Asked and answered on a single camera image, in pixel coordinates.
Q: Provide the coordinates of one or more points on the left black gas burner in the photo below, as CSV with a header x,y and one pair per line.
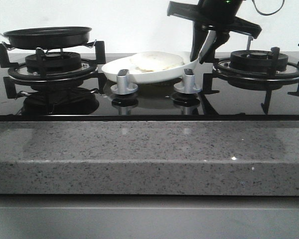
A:
x,y
55,62

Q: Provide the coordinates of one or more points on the black pan support grate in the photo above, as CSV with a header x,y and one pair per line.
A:
x,y
44,82
259,73

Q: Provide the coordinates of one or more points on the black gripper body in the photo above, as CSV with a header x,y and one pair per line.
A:
x,y
217,15

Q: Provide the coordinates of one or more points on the black gas burner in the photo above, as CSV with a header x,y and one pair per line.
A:
x,y
55,62
258,61

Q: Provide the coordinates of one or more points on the black glass gas stove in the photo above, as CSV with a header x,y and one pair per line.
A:
x,y
93,101

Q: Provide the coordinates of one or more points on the grey cabinet front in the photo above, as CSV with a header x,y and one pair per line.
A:
x,y
148,217

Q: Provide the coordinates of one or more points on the black frying pan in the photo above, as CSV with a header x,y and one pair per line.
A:
x,y
48,37

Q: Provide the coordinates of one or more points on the white round plate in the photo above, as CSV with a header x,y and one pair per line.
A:
x,y
137,76

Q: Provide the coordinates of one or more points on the right black pan support grate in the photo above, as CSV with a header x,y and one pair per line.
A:
x,y
259,73

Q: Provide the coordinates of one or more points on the silver stove knob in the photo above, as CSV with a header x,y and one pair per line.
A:
x,y
123,85
187,85

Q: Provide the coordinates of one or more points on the left silver stove knob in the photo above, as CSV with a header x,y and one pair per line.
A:
x,y
123,85

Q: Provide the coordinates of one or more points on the right black gas burner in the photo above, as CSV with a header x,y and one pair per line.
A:
x,y
258,61

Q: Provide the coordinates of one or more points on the left black pan support grate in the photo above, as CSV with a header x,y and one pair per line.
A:
x,y
44,82

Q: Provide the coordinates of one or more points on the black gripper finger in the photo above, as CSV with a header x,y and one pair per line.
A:
x,y
200,33
214,40

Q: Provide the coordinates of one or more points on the right silver stove knob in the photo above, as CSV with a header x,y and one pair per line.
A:
x,y
187,85

